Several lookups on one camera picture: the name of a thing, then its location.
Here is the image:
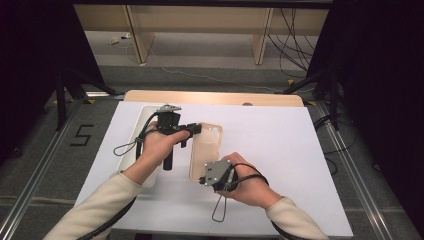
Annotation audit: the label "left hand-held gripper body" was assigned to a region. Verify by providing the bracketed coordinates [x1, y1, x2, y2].
[155, 104, 184, 172]

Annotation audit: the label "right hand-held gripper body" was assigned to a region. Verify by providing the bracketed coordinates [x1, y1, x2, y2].
[203, 159, 239, 193]

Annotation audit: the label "beige phone case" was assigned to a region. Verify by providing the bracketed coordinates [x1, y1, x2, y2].
[188, 122, 224, 183]

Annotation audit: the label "person's left hand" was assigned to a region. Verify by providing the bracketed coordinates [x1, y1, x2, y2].
[123, 120, 192, 185]

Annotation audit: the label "person's right hand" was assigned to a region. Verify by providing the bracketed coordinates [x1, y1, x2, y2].
[219, 152, 283, 210]

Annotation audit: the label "white table cover sheet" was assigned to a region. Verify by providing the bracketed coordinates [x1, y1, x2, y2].
[74, 100, 354, 238]

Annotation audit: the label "light wooden desk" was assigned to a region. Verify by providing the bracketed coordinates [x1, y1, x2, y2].
[73, 3, 331, 66]

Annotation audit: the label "black metal stand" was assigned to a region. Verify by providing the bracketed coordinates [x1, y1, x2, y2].
[283, 69, 341, 131]
[54, 68, 118, 131]

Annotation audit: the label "black curtain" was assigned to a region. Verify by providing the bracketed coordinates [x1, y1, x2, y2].
[306, 0, 424, 231]
[0, 0, 104, 164]

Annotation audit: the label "left hand-held gripper cable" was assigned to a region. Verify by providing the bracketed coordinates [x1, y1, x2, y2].
[74, 111, 161, 240]

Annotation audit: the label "hand-held gripper cable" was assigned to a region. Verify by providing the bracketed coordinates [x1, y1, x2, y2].
[211, 162, 294, 240]
[74, 111, 161, 240]

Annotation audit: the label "right hand-held gripper cable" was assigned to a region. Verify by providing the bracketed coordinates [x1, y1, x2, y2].
[211, 162, 294, 240]

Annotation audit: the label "white floor cable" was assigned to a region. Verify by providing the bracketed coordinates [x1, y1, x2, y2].
[159, 64, 291, 93]

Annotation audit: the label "black floor cable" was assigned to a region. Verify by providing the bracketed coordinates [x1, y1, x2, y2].
[313, 114, 358, 176]

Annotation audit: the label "hanging black cables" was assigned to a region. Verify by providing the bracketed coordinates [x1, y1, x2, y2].
[268, 8, 316, 79]

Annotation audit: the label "metal floor rail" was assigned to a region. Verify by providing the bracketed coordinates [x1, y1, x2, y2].
[314, 99, 396, 240]
[0, 99, 84, 239]

